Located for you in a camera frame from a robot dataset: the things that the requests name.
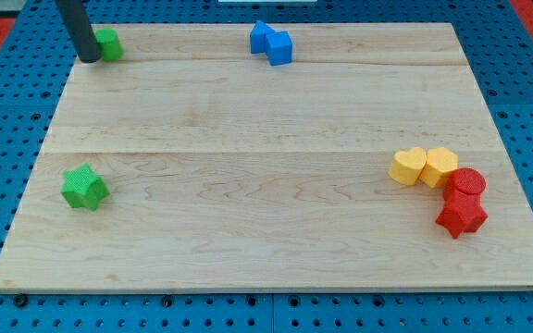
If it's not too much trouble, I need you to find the yellow heart block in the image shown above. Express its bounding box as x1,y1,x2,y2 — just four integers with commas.
388,147,427,186

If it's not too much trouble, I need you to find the green star block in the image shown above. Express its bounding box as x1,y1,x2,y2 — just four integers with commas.
60,164,109,211

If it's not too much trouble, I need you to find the red cylinder block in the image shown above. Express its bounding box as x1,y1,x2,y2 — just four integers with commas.
442,167,487,201

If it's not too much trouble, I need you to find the light wooden board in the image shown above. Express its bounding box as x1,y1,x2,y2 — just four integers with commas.
0,23,533,294

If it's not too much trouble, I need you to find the yellow hexagon block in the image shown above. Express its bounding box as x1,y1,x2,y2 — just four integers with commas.
419,147,459,188

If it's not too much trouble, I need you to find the blue angular block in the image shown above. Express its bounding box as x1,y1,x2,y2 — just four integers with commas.
249,20,276,54

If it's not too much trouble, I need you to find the blue cube block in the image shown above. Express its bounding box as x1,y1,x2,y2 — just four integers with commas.
266,31,293,66

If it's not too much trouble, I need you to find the green cylinder block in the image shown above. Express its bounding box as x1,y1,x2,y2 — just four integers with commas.
94,28,123,62

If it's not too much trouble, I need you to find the red star block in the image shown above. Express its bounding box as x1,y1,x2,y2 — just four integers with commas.
436,191,488,239

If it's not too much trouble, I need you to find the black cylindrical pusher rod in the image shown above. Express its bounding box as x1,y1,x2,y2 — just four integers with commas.
55,0,102,63

